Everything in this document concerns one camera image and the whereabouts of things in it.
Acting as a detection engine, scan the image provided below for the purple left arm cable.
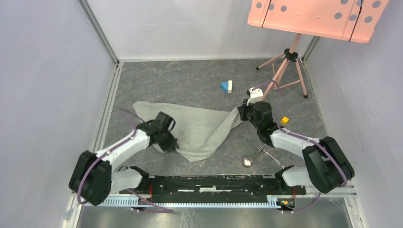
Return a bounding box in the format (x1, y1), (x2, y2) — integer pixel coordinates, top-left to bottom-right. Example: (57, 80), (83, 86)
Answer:
(76, 109), (174, 214)

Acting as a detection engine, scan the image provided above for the yellow cube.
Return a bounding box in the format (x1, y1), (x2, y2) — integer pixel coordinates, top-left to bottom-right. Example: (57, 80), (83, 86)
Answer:
(280, 116), (289, 125)

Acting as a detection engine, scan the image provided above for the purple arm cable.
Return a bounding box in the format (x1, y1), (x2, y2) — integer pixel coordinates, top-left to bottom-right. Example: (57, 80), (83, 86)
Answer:
(251, 80), (348, 214)
(76, 109), (174, 214)

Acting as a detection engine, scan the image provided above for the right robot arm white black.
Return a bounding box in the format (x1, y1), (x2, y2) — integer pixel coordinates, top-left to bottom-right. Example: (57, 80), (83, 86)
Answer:
(237, 101), (355, 194)

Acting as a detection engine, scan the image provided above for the grey cloth napkin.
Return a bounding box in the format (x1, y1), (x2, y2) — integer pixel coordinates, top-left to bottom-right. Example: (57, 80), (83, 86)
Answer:
(133, 101), (242, 162)

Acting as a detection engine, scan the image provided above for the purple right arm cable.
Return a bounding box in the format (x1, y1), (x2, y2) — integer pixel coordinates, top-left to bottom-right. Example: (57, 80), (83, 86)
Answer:
(251, 80), (348, 214)

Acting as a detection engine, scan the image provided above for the white slotted cable duct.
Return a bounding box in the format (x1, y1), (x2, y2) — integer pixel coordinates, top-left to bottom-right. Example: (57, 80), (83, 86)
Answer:
(99, 196), (281, 209)

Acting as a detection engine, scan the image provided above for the silver fork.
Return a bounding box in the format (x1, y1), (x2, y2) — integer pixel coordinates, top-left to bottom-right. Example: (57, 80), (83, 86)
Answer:
(252, 140), (286, 168)

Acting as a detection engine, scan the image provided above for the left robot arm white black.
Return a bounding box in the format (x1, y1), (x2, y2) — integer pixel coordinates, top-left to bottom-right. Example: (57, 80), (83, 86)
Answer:
(68, 112), (178, 206)

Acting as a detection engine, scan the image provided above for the silver spoon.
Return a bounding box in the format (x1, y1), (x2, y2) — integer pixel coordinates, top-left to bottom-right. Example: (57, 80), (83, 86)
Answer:
(241, 145), (265, 168)

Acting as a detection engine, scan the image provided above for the blue and white block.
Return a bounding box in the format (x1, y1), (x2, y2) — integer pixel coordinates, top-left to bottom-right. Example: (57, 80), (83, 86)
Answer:
(220, 80), (233, 94)

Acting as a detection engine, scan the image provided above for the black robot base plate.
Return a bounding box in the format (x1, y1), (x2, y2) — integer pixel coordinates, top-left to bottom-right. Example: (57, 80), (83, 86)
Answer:
(134, 175), (307, 203)

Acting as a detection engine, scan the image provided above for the pink music stand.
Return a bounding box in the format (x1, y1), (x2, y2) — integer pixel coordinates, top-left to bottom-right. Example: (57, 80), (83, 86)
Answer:
(248, 0), (388, 99)

